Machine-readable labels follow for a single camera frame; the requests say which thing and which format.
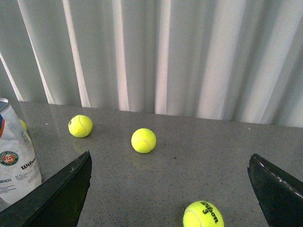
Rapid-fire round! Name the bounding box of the white pleated curtain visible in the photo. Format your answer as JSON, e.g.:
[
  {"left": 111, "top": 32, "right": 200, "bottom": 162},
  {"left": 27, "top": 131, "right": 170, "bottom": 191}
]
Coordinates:
[{"left": 0, "top": 0, "right": 303, "bottom": 127}]

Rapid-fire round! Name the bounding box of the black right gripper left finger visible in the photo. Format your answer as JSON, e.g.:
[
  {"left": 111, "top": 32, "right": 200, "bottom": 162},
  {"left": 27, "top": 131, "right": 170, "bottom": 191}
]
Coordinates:
[{"left": 0, "top": 151, "right": 92, "bottom": 227}]

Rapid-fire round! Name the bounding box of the plain middle tennis ball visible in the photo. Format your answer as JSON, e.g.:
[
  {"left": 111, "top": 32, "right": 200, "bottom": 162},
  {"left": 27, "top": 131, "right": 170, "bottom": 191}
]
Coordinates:
[{"left": 131, "top": 128, "right": 156, "bottom": 154}]

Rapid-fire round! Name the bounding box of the far left tennis ball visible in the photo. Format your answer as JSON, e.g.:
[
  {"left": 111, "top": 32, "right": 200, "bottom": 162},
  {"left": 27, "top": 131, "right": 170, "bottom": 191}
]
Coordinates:
[{"left": 19, "top": 119, "right": 27, "bottom": 131}]

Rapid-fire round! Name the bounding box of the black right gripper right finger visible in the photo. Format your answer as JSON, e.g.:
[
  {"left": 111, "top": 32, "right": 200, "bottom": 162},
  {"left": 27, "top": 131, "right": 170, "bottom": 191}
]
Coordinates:
[{"left": 248, "top": 154, "right": 303, "bottom": 227}]

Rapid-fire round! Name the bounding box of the Wilson 3 tennis ball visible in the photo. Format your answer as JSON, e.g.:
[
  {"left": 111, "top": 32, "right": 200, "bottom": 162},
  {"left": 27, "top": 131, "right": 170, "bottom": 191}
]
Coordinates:
[{"left": 183, "top": 201, "right": 224, "bottom": 227}]

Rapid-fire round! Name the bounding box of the Wilson tennis ball can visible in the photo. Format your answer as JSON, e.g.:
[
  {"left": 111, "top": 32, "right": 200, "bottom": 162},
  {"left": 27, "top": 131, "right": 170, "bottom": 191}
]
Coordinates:
[{"left": 0, "top": 98, "right": 42, "bottom": 204}]

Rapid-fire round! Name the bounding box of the tennis ball with dark logo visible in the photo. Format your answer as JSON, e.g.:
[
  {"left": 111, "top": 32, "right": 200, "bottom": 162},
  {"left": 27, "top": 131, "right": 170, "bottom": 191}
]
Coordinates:
[{"left": 68, "top": 115, "right": 93, "bottom": 138}]

